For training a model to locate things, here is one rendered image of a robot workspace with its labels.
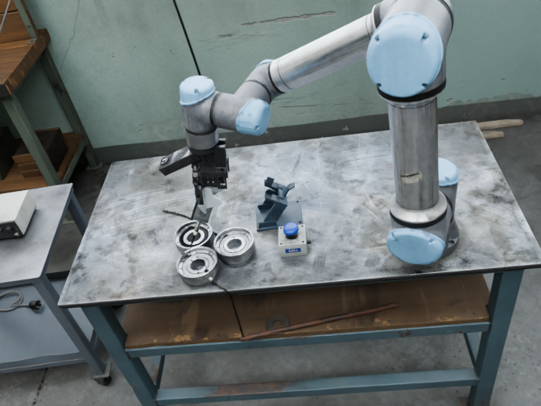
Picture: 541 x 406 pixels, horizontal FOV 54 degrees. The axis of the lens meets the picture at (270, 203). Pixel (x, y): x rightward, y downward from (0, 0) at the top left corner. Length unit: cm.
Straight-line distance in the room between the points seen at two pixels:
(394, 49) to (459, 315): 89
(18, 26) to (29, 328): 144
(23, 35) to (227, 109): 195
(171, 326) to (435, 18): 112
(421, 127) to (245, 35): 194
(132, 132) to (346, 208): 197
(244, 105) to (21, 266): 100
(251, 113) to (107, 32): 191
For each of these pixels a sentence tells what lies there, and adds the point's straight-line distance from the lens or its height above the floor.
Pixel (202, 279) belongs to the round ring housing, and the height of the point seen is 83.
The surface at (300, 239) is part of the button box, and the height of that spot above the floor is 84.
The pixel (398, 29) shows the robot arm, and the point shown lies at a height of 144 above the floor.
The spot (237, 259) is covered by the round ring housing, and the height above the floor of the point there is 82.
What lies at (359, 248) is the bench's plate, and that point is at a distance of 136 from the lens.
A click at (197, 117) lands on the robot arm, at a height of 122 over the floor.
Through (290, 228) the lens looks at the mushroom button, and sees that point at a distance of 132.
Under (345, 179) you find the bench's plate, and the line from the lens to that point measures 156.
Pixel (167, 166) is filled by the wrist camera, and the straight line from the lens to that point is 127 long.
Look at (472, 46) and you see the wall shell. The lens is 301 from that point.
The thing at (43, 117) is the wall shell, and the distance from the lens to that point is 332.
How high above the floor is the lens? 180
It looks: 41 degrees down
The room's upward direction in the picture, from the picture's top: 11 degrees counter-clockwise
